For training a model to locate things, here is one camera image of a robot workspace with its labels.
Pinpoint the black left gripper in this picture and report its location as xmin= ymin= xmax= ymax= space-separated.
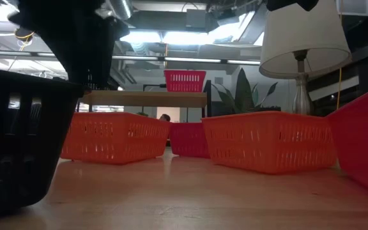
xmin=8 ymin=0 xmax=130 ymax=90

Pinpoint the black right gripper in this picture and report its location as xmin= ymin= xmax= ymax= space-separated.
xmin=266 ymin=0 xmax=319 ymax=12

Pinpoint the orange slotted plastic basket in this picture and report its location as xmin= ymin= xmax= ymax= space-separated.
xmin=201 ymin=111 xmax=337 ymax=175
xmin=60 ymin=111 xmax=171 ymax=165

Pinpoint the red slotted plastic basket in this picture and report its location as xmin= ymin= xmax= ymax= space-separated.
xmin=164 ymin=69 xmax=207 ymax=93
xmin=326 ymin=86 xmax=368 ymax=201
xmin=168 ymin=121 xmax=211 ymax=160

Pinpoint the wooden shelf with black posts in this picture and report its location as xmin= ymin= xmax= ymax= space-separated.
xmin=75 ymin=79 xmax=213 ymax=124

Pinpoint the white shade silver table lamp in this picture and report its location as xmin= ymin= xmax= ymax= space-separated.
xmin=259 ymin=0 xmax=353 ymax=116

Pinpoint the green plant in white pot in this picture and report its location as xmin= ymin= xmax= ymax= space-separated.
xmin=211 ymin=67 xmax=282 ymax=118

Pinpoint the long ceiling strip light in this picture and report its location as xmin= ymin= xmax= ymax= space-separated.
xmin=112 ymin=56 xmax=261 ymax=65

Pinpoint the yellow ceiling cable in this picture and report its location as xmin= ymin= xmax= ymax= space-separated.
xmin=13 ymin=29 xmax=36 ymax=52

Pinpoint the silver ventilation duct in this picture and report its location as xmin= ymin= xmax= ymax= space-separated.
xmin=105 ymin=0 xmax=133 ymax=20

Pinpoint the yellow hanging cable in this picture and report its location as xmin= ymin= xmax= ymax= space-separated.
xmin=335 ymin=66 xmax=343 ymax=109

